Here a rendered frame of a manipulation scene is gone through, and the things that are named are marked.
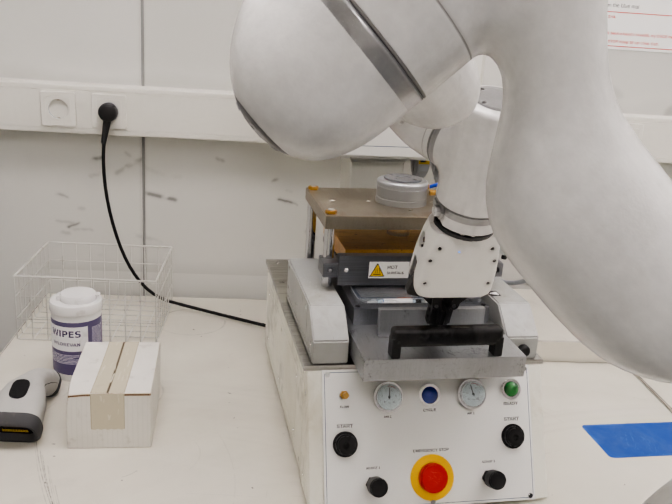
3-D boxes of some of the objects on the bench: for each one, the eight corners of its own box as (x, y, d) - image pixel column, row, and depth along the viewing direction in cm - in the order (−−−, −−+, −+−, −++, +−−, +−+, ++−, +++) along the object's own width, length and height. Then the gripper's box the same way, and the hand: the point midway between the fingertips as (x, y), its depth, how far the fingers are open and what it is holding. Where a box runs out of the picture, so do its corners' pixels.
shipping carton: (88, 389, 131) (86, 339, 129) (166, 390, 133) (166, 341, 130) (60, 448, 114) (58, 393, 111) (150, 449, 115) (150, 394, 112)
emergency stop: (417, 492, 106) (416, 462, 106) (445, 490, 106) (443, 460, 107) (420, 494, 104) (419, 464, 105) (449, 492, 105) (447, 462, 105)
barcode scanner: (23, 386, 131) (20, 342, 128) (71, 387, 132) (69, 343, 129) (-19, 451, 112) (-23, 401, 109) (38, 452, 112) (35, 402, 110)
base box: (264, 347, 152) (267, 263, 147) (446, 343, 160) (455, 263, 155) (308, 517, 102) (316, 399, 97) (570, 499, 110) (590, 389, 105)
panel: (324, 513, 102) (321, 370, 105) (535, 499, 109) (527, 364, 111) (327, 516, 100) (323, 370, 103) (541, 501, 107) (534, 364, 109)
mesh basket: (50, 297, 169) (47, 240, 165) (172, 302, 171) (172, 246, 167) (16, 339, 148) (12, 275, 144) (156, 344, 150) (156, 281, 146)
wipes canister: (59, 360, 141) (55, 282, 136) (108, 361, 142) (106, 284, 137) (46, 382, 133) (42, 300, 128) (98, 383, 133) (96, 302, 129)
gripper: (513, 197, 98) (479, 306, 109) (399, 195, 95) (376, 307, 106) (535, 232, 92) (496, 344, 103) (414, 231, 89) (387, 346, 100)
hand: (438, 314), depth 103 cm, fingers closed, pressing on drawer
